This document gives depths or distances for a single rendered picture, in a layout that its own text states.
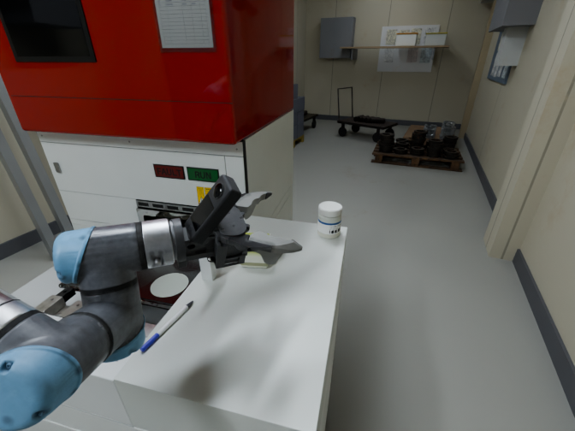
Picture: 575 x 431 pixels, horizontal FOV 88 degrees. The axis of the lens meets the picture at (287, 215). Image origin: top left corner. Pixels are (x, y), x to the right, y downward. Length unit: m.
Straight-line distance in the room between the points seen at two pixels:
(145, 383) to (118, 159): 0.83
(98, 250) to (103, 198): 0.91
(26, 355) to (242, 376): 0.32
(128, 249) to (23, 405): 0.20
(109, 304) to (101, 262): 0.06
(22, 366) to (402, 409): 1.57
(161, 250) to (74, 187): 1.01
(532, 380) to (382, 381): 0.76
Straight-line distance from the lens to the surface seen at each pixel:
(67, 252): 0.50
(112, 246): 0.49
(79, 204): 1.50
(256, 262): 0.78
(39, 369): 0.39
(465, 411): 1.85
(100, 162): 1.31
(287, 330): 0.65
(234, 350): 0.62
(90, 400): 0.77
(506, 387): 2.03
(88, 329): 0.45
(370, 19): 8.20
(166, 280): 0.92
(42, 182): 2.91
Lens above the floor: 1.45
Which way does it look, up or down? 28 degrees down
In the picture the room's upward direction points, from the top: straight up
